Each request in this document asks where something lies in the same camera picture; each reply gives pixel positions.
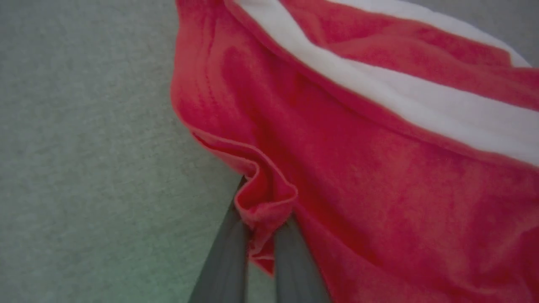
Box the grey fabric sofa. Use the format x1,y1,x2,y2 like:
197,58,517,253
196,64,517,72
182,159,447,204
0,0,539,303

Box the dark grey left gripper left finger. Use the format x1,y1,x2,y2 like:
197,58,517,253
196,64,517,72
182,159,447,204
188,175,252,303

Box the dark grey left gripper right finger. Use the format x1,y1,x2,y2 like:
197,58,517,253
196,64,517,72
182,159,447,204
273,214,332,303

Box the red white basketball jersey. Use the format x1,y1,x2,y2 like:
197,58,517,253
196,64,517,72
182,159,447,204
170,0,539,303

